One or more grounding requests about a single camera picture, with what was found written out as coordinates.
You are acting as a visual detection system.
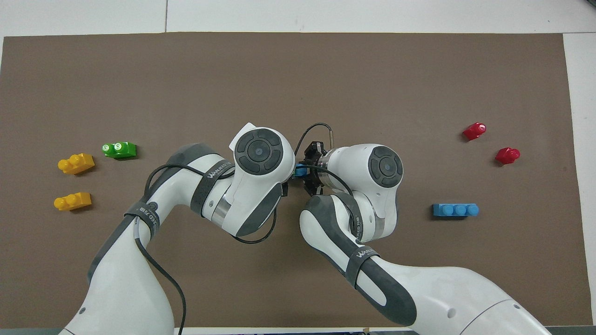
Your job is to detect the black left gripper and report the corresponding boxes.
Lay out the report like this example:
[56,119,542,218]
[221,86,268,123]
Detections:
[280,174,310,197]

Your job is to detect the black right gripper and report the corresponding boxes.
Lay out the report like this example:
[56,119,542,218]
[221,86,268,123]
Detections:
[296,141,327,196]

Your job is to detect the brown table mat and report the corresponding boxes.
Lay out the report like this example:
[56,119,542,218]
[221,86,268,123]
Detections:
[0,32,593,329]

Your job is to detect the red one-stud toy brick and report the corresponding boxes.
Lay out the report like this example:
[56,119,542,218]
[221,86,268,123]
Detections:
[494,147,521,166]
[462,122,487,141]

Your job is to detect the green two-stud toy brick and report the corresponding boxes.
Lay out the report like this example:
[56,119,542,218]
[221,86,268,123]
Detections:
[102,141,137,160]

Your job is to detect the yellow two-stud toy brick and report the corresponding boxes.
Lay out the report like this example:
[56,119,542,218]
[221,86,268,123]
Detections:
[58,153,95,175]
[54,192,92,212]

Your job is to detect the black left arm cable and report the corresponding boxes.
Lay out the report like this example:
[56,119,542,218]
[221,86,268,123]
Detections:
[134,162,280,335]

